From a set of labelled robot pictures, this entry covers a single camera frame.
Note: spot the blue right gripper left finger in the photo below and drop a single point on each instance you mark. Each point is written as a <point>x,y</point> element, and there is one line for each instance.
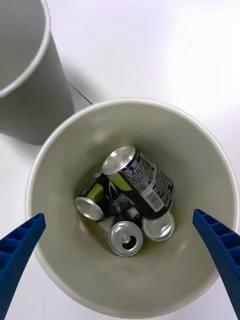
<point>17,257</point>

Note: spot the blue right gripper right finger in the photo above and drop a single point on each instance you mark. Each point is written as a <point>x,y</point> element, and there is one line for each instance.
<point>222,255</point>

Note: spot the dark can silver base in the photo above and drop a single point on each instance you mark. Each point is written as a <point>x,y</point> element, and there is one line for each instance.
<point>160,226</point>

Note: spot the black and green can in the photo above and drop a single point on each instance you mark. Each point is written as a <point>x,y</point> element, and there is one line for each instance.
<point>92,192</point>

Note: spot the black can white print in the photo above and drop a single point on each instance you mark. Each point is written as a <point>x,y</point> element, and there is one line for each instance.
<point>145,185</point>

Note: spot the grey plastic bin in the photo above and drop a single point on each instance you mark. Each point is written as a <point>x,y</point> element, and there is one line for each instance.
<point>37,112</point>

